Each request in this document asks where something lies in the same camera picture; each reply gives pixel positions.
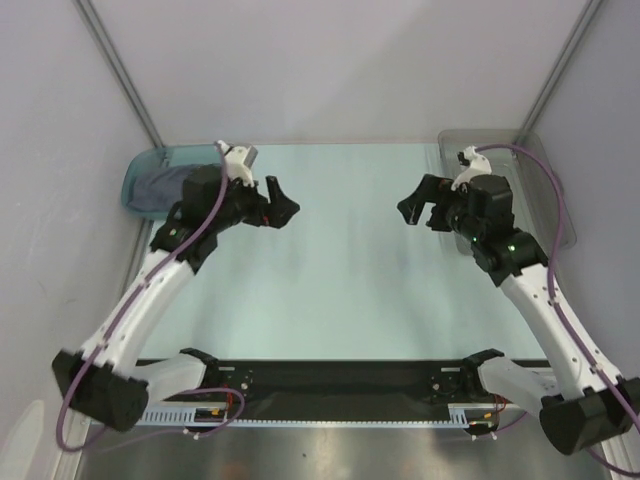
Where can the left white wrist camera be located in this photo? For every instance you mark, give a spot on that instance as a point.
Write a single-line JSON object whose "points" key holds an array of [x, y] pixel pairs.
{"points": [[238, 160]]}

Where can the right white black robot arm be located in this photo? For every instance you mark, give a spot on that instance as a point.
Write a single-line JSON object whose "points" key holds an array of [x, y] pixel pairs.
{"points": [[588, 401]]}

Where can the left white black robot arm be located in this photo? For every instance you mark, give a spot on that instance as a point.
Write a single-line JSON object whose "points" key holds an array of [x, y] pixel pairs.
{"points": [[102, 379]]}

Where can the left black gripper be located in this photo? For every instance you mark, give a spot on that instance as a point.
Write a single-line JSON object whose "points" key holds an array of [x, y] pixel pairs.
{"points": [[265, 214]]}

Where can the aluminium corner post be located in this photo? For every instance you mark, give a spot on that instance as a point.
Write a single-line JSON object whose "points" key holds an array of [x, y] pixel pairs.
{"points": [[107, 48], [578, 34]]}

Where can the clear grey plastic bin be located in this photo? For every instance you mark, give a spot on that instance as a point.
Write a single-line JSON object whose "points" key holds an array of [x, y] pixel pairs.
{"points": [[535, 202]]}

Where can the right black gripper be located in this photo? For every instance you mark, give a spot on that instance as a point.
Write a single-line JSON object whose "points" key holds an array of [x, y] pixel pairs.
{"points": [[437, 204]]}

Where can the left aluminium corner post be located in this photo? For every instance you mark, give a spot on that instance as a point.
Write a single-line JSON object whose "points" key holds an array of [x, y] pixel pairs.
{"points": [[107, 48]]}

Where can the teal plastic bin lid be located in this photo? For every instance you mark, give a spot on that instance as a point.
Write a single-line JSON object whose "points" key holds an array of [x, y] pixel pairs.
{"points": [[165, 157]]}

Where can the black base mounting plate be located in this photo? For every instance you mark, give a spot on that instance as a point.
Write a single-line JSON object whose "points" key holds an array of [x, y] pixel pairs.
{"points": [[348, 391]]}

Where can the right aluminium corner post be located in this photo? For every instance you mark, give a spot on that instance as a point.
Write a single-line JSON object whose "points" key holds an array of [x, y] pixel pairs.
{"points": [[578, 34]]}

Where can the dark blue grey towel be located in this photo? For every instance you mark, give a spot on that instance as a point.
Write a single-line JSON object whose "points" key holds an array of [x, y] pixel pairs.
{"points": [[157, 191]]}

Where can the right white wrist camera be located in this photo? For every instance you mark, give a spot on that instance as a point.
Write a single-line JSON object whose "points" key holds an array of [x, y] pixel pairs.
{"points": [[474, 164]]}

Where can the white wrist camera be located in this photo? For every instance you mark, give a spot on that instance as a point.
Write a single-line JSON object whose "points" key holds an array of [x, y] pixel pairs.
{"points": [[238, 160], [474, 164]]}

